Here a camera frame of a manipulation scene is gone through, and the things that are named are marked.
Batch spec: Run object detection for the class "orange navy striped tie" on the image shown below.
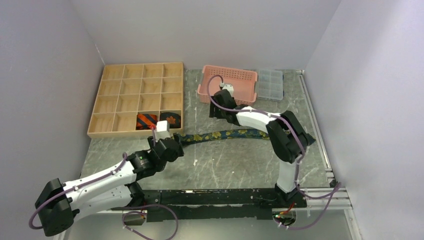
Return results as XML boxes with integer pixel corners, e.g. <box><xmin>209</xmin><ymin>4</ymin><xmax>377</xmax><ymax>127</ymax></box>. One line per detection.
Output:
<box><xmin>135</xmin><ymin>113</ymin><xmax>158</xmax><ymax>130</ymax></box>

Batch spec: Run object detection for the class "dark rolled tie orange leaf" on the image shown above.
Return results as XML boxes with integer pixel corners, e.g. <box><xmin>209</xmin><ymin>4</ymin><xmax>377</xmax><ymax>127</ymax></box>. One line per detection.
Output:
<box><xmin>159</xmin><ymin>111</ymin><xmax>182</xmax><ymax>129</ymax></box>

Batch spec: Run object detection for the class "pink plastic basket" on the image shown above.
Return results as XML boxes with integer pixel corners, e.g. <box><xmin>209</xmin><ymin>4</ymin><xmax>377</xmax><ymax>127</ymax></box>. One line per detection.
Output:
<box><xmin>197</xmin><ymin>65</ymin><xmax>258</xmax><ymax>106</ymax></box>

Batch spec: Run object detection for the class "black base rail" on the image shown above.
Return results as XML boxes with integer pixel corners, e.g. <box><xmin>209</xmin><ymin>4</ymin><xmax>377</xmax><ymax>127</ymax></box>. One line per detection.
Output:
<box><xmin>114</xmin><ymin>187</ymin><xmax>307</xmax><ymax>223</ymax></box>

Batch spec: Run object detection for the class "aluminium frame rail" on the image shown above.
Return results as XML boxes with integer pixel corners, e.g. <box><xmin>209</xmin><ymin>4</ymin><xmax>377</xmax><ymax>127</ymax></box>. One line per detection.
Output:
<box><xmin>296</xmin><ymin>69</ymin><xmax>353</xmax><ymax>210</ymax></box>

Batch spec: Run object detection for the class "clear plastic organizer box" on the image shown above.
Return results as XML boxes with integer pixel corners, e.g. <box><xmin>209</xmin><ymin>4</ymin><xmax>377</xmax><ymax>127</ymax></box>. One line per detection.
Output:
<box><xmin>255</xmin><ymin>69</ymin><xmax>284</xmax><ymax>101</ymax></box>

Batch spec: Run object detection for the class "blue yellow floral tie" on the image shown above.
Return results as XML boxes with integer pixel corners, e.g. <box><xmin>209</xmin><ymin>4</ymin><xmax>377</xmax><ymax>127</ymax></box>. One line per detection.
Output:
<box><xmin>175</xmin><ymin>128</ymin><xmax>270</xmax><ymax>145</ymax></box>

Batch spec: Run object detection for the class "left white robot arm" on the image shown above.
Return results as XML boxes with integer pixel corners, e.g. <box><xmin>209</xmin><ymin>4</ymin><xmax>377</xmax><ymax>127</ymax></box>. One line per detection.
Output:
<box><xmin>28</xmin><ymin>133</ymin><xmax>184</xmax><ymax>237</ymax></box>

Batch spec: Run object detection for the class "wooden compartment tray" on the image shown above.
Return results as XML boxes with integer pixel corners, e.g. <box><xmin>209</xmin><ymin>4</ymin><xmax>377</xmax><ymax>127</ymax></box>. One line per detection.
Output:
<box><xmin>87</xmin><ymin>62</ymin><xmax>184</xmax><ymax>139</ymax></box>

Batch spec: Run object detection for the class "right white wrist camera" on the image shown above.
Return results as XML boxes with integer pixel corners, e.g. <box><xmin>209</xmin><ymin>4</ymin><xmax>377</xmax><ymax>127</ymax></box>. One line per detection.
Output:
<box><xmin>219</xmin><ymin>82</ymin><xmax>234</xmax><ymax>97</ymax></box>

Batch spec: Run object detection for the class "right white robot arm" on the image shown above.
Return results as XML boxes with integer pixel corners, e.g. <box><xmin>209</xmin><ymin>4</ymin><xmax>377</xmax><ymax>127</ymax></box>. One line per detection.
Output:
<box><xmin>208</xmin><ymin>89</ymin><xmax>315</xmax><ymax>208</ymax></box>

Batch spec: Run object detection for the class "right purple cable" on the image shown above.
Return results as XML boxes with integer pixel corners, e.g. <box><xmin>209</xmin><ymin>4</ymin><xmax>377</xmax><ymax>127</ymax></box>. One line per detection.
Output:
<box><xmin>206</xmin><ymin>74</ymin><xmax>342</xmax><ymax>231</ymax></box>

